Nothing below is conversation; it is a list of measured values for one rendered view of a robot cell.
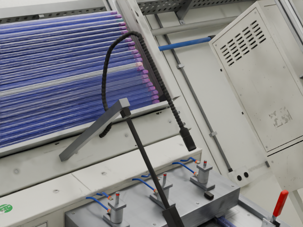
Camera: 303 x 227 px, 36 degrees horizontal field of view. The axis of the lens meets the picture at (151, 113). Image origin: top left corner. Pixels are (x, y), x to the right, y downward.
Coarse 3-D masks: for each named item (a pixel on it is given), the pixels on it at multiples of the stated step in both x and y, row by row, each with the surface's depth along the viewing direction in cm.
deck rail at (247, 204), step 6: (240, 198) 102; (246, 198) 102; (240, 204) 101; (246, 204) 100; (252, 204) 100; (252, 210) 99; (258, 210) 98; (264, 210) 98; (258, 216) 98; (264, 216) 97; (282, 222) 95
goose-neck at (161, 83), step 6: (144, 42) 93; (144, 48) 92; (150, 54) 92; (150, 60) 92; (156, 72) 91; (156, 78) 91; (162, 84) 91; (162, 90) 91; (168, 96) 90; (168, 102) 90; (174, 108) 90; (174, 114) 90; (180, 120) 90; (180, 126) 89
